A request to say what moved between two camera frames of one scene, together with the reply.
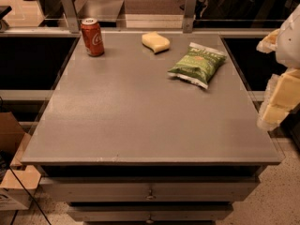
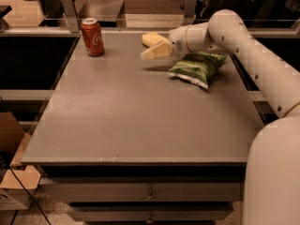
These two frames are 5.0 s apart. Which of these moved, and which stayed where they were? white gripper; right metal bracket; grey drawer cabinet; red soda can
Moved: white gripper
Stayed: red soda can; right metal bracket; grey drawer cabinet
